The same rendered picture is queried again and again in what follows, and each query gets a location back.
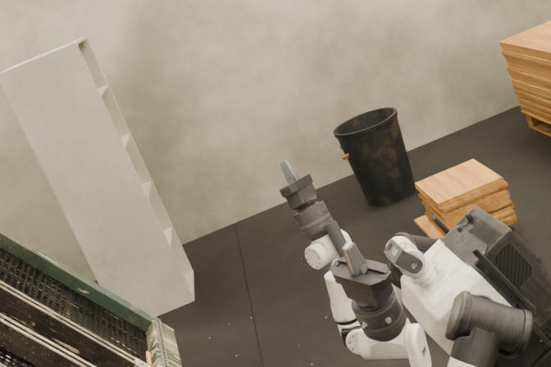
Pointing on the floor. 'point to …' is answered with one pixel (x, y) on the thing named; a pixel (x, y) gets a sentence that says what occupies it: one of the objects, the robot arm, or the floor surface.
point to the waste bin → (377, 156)
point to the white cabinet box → (99, 177)
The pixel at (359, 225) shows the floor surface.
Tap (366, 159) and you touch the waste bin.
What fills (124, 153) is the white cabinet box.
